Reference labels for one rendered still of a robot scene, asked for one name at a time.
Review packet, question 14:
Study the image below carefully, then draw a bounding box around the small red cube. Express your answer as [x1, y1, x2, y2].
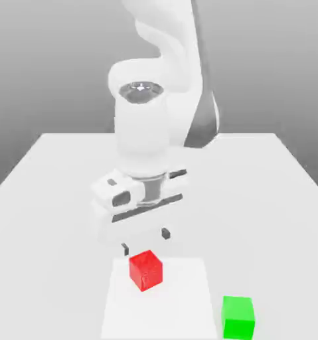
[128, 249, 164, 293]

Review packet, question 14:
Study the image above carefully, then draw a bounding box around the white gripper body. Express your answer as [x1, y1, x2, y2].
[95, 175, 192, 247]

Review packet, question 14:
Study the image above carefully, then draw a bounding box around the small green cube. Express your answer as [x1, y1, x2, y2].
[220, 296, 256, 340]

